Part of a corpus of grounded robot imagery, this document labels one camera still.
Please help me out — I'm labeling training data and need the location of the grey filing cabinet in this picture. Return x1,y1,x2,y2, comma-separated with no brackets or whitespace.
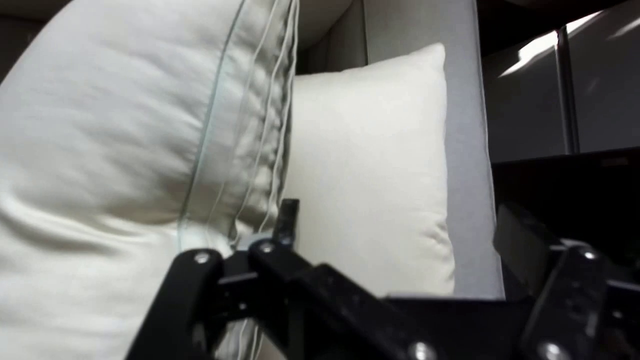
484,0,640,162

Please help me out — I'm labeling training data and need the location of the light grey sofa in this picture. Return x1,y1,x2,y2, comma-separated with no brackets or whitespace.
299,0,503,301

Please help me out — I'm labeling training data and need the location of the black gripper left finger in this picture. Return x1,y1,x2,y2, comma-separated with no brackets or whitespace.
125,201,437,360

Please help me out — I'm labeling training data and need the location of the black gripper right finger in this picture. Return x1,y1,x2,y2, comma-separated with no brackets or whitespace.
493,205,640,360

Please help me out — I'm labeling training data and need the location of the cream striped pillow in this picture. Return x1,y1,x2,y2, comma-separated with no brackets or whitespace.
0,0,299,360
286,45,455,296

